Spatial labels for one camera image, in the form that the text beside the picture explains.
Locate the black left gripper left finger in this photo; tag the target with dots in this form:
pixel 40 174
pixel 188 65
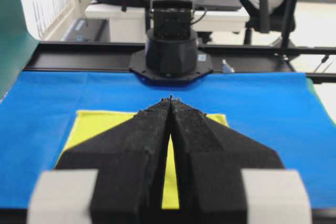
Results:
pixel 114 177

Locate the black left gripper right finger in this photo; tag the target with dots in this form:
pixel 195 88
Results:
pixel 226 177

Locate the yellow-green microfibre towel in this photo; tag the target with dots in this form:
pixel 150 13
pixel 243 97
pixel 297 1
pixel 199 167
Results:
pixel 89 123

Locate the blue table cloth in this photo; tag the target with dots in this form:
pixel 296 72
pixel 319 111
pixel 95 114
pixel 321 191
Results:
pixel 280 110

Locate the white desk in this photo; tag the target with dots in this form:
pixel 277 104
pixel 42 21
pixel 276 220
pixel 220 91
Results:
pixel 129 26

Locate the black office chair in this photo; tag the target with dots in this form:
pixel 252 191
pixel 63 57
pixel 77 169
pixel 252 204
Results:
pixel 264 23

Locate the green backdrop sheet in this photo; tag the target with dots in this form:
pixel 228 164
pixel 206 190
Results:
pixel 17 44

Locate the black aluminium frame rail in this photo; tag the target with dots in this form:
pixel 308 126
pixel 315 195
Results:
pixel 125 57

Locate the black vertical frame post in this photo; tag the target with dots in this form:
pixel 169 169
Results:
pixel 287 23

